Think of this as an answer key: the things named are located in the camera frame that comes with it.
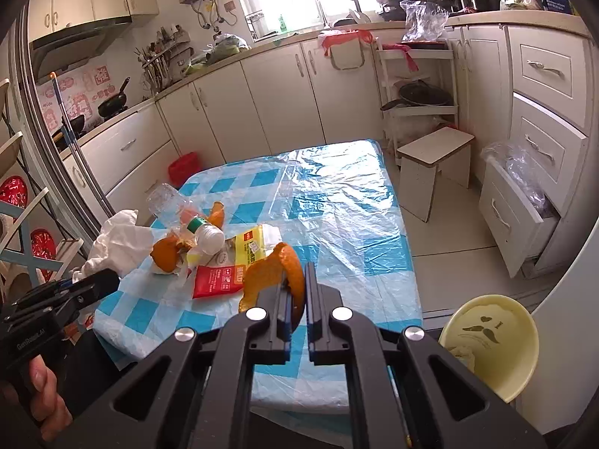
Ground black frying pan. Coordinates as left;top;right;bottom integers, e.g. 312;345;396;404
379;81;454;112

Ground metal kitchen faucet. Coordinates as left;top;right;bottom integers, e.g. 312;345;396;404
292;0;331;29

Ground small wooden stool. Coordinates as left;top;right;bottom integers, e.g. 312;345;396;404
396;126;476;223

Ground utensil rack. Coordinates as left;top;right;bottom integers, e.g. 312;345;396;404
135;40;194;95

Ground open white drawer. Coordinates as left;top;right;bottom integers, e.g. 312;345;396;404
477;156;561;280

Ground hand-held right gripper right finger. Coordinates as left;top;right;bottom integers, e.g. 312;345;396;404
305;263;549;449

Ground white storage rack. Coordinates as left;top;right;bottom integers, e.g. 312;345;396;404
373;37;458;153

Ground cream drawer cabinet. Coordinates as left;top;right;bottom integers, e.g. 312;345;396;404
461;22;591;279

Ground clear plastic bottle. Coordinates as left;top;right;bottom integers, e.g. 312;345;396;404
147;182;202;226

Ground clear plastic bags in drawer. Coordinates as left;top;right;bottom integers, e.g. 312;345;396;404
480;141;555;218

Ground red floor bin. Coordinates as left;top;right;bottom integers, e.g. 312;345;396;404
168;152;202;188

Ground blue checkered plastic tablecloth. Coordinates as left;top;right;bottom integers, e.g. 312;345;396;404
94;139;425;409

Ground large orange peel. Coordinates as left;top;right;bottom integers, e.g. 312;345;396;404
238;242;306;315

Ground yellow snack packet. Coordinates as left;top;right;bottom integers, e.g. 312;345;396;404
233;224;282;268

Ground bag of green vegetables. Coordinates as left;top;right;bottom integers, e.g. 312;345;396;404
186;33;250;74

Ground red round ornament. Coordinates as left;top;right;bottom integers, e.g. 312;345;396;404
0;175;27;207
30;228;58;282

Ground cream base cabinets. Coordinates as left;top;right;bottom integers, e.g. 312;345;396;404
63;33;390;218

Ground wooden folding chair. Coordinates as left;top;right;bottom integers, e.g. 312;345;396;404
0;77;86;300

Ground red snack packet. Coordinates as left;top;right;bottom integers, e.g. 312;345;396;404
192;264;245;299

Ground person's left hand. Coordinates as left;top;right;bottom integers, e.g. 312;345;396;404
27;354;74;441

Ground clear crumpled plastic bag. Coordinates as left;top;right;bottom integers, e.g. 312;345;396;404
399;0;450;44

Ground blue box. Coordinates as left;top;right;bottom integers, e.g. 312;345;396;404
543;0;580;15

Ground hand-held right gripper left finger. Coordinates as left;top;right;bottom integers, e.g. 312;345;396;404
61;281;306;449

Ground black wok with handle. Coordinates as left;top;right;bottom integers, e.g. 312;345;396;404
97;77;131;118

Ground white tissue in bin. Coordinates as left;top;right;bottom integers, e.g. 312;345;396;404
446;345;477;372

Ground white crumpled tissue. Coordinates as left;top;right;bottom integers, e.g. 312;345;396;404
72;209;156;282

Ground mop with metal handle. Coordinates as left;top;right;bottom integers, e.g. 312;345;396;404
49;71;116;219

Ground red patterned backsplash sticker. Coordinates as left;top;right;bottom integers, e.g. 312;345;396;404
36;65;116;128

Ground grey range hood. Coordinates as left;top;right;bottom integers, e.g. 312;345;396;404
29;16;133;80

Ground hanging bin with red bag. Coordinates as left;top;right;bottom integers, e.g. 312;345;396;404
319;29;375;71

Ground yellow plastic bin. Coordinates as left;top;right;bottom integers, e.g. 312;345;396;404
437;294;540;404

